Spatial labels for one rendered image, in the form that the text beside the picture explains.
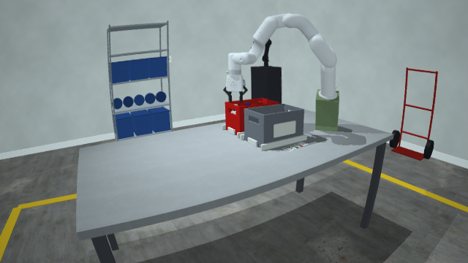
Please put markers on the white paper strip with colored squares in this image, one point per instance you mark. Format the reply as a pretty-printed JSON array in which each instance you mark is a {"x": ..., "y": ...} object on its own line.
[{"x": 296, "y": 146}]

